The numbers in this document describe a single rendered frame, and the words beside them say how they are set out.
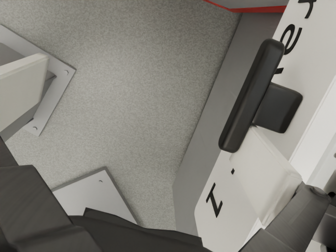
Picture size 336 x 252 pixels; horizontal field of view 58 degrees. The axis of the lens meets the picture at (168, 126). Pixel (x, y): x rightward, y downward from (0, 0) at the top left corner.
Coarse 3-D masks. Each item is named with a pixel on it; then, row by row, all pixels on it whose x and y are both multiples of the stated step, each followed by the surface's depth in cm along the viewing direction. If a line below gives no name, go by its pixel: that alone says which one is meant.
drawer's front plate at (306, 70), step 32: (320, 0) 20; (288, 32) 23; (320, 32) 19; (288, 64) 22; (320, 64) 18; (320, 96) 17; (288, 128) 19; (320, 128) 17; (224, 160) 28; (288, 160) 18; (224, 192) 26; (224, 224) 24; (256, 224) 19
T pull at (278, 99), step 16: (272, 48) 17; (256, 64) 18; (272, 64) 18; (256, 80) 18; (240, 96) 19; (256, 96) 18; (272, 96) 18; (288, 96) 18; (240, 112) 18; (256, 112) 19; (272, 112) 19; (288, 112) 19; (224, 128) 20; (240, 128) 19; (272, 128) 19; (224, 144) 19; (240, 144) 19
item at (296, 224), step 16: (304, 192) 13; (320, 192) 13; (288, 208) 11; (304, 208) 11; (320, 208) 12; (272, 224) 9; (288, 224) 10; (304, 224) 10; (256, 240) 7; (272, 240) 8; (288, 240) 9; (304, 240) 9
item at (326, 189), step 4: (332, 176) 29; (328, 180) 29; (332, 180) 29; (328, 184) 29; (332, 184) 30; (324, 188) 30; (328, 188) 30; (332, 188) 30; (328, 192) 30; (312, 240) 29; (312, 244) 28; (316, 244) 28; (320, 244) 29; (308, 248) 27; (312, 248) 28; (316, 248) 28
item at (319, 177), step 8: (328, 144) 27; (328, 152) 27; (320, 160) 28; (328, 160) 27; (320, 168) 27; (328, 168) 27; (312, 176) 28; (320, 176) 28; (328, 176) 28; (312, 184) 28; (320, 184) 28
